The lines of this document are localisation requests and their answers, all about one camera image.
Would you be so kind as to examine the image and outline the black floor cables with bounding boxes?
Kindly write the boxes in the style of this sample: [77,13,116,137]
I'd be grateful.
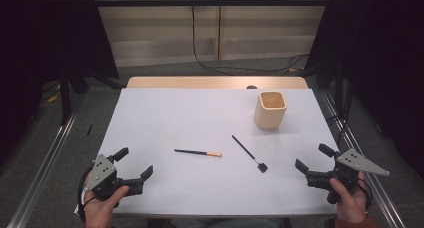
[328,114,349,146]

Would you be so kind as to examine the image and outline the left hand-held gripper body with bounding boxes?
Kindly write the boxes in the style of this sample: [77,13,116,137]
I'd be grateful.
[83,153,145,202]

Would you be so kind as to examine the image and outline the wooden table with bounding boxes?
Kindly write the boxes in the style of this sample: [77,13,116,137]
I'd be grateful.
[125,76,309,90]

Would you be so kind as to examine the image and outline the hand-held gripper cable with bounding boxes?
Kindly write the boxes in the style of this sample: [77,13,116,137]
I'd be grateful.
[356,177,374,211]
[77,164,96,222]

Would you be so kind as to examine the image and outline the beige square cup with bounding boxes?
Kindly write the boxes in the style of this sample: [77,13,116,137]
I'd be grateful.
[254,91,288,130]

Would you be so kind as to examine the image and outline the black metal stand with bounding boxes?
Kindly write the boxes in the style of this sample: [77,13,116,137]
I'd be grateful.
[334,61,344,116]
[59,66,73,126]

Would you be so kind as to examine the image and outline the aluminium floor rail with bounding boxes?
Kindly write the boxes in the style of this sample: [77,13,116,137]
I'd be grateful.
[319,90,407,228]
[5,94,88,228]

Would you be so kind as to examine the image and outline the left hand-held gripper cable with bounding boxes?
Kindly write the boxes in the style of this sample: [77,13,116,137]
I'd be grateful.
[77,164,96,222]

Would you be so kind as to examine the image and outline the person's right hand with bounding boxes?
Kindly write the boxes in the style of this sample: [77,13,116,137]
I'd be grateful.
[328,170,369,225]

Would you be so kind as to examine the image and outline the black horizontal bar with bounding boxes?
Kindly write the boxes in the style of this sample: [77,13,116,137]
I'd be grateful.
[93,0,331,7]

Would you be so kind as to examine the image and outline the white table sheet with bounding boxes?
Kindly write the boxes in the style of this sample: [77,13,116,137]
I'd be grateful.
[74,87,341,219]

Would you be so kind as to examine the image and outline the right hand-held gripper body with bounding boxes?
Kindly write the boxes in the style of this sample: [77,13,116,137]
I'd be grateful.
[305,148,391,205]

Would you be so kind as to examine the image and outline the black curtain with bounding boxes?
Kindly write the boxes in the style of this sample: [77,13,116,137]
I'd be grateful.
[304,0,424,179]
[0,0,119,162]

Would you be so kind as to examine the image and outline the black brush with orange bristles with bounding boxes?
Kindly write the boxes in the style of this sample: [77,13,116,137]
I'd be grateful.
[173,148,223,158]

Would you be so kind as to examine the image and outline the black wall cable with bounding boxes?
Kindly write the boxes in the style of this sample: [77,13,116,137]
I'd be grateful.
[190,0,310,76]

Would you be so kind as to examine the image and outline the person's left hand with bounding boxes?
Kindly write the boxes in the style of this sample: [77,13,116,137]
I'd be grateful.
[82,185,130,228]

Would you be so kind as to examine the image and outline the right hand-held gripper cable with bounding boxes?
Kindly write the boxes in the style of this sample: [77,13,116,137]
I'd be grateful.
[356,177,374,211]

